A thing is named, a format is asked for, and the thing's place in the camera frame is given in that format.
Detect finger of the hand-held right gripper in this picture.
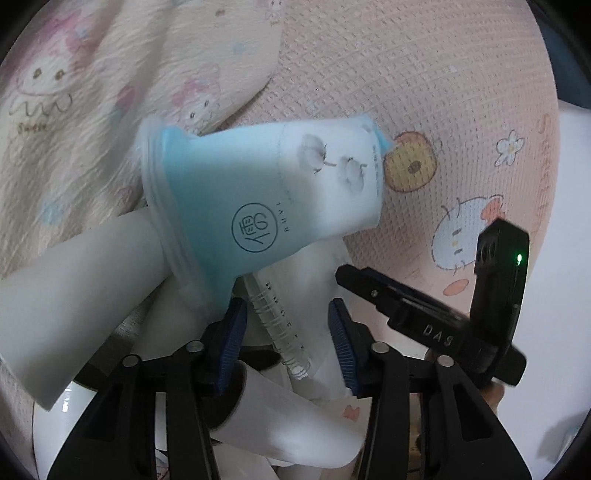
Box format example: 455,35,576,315
334,265,465,334

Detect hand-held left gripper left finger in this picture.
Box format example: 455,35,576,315
46,298,250,480

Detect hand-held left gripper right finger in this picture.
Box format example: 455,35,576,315
328,298,532,480

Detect white paper roll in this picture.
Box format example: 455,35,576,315
136,281,211,365
0,211,174,409
210,360,363,469

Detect blue white tissue pack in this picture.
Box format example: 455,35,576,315
136,114,395,310

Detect person's right hand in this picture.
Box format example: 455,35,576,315
478,381,506,416

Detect white spiral notebook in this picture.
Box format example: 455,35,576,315
235,237,358,402

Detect white container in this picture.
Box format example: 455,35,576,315
31,382,162,480

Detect pink cartoon printed mat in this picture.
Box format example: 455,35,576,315
198,0,560,480

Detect cream cartoon printed blanket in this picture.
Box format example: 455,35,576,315
0,0,287,356

